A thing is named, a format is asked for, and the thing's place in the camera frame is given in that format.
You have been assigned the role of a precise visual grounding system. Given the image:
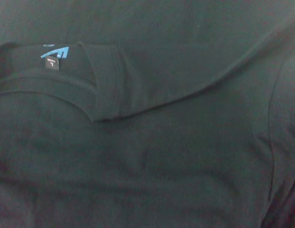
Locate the black shirt with FREE print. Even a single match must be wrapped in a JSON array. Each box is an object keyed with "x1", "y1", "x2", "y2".
[{"x1": 0, "y1": 0, "x2": 295, "y2": 228}]

